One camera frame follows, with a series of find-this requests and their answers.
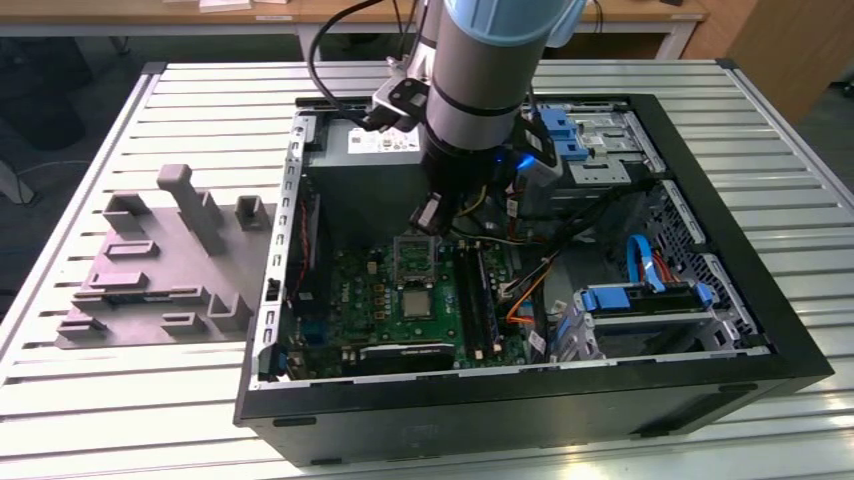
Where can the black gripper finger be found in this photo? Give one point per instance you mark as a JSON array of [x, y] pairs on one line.
[[437, 215]]

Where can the silver CPU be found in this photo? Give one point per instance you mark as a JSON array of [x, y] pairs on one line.
[[419, 305]]

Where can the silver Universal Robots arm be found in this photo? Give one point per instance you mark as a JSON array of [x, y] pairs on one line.
[[481, 75]]

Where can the CPU socket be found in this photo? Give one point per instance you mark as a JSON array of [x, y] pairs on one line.
[[418, 287]]

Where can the grey power supply unit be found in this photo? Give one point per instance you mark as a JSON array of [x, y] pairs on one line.
[[360, 190]]

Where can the blue disk carrier empty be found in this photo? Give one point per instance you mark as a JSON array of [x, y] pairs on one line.
[[575, 150]]

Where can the black RAM stick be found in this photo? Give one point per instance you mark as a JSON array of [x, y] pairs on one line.
[[486, 300]]

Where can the metal drive cage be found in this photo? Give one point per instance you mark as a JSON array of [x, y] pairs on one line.
[[601, 172]]

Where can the green motherboard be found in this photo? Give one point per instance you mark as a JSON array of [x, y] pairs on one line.
[[363, 330]]

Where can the black graphics card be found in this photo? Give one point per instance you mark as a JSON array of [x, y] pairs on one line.
[[403, 356]]

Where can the hard disk in blue carrier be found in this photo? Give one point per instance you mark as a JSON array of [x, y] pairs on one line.
[[610, 299]]

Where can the grey parts rack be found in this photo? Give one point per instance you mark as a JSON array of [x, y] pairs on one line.
[[187, 280]]

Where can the black PC case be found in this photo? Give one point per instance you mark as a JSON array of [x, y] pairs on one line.
[[467, 420]]

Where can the metal disk bay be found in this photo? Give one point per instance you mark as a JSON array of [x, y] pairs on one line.
[[727, 320]]

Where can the small white box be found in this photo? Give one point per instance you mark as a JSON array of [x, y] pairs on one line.
[[226, 5]]

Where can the wooden cabinet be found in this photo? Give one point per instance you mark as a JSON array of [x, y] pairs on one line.
[[787, 50]]

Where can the white wrist camera black plate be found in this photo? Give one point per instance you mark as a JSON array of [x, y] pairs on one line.
[[547, 172]]

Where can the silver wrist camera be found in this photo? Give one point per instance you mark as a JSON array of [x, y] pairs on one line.
[[400, 107]]

